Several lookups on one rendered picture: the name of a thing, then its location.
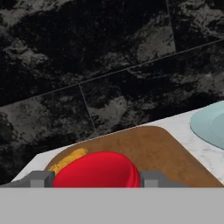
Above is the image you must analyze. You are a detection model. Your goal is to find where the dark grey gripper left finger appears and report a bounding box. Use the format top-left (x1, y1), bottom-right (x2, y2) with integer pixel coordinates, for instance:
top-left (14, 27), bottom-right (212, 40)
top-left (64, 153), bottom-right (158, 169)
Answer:
top-left (0, 171), bottom-right (56, 188)

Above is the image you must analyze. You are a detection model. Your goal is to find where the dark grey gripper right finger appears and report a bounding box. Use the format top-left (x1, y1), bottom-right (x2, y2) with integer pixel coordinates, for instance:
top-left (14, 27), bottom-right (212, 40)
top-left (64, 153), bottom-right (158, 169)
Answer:
top-left (139, 171), bottom-right (190, 188)

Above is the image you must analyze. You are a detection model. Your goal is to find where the red jam jar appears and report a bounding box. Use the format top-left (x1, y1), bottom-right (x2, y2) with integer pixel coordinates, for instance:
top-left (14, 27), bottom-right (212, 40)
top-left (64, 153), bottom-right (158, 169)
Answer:
top-left (52, 150), bottom-right (142, 188)

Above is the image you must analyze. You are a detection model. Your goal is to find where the brown wooden cutting board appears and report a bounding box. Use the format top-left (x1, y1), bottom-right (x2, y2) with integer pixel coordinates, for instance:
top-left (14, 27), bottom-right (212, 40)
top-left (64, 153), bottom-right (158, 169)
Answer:
top-left (44, 125), bottom-right (224, 188)

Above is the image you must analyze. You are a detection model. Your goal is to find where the golden croissant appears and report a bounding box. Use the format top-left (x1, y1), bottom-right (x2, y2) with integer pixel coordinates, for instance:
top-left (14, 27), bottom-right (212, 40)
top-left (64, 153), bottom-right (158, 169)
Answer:
top-left (47, 147), bottom-right (89, 175)

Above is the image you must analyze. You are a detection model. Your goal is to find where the pale blue plate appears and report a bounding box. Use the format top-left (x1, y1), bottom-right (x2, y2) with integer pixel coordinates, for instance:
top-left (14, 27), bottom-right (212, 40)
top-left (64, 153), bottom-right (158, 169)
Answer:
top-left (189, 101), bottom-right (224, 151)

